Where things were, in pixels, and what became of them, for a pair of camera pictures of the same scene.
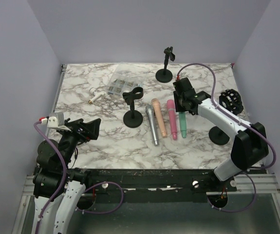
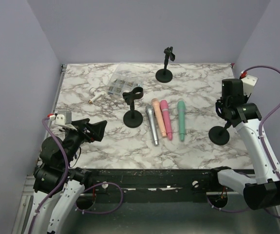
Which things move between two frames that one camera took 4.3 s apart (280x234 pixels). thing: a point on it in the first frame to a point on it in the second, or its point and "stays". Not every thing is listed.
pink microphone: (172, 111) to (164, 108)
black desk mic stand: (165, 75) stays
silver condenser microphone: (150, 110) stays
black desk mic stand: (133, 118) stays
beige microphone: (156, 104) stays
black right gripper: (178, 107) to (246, 99)
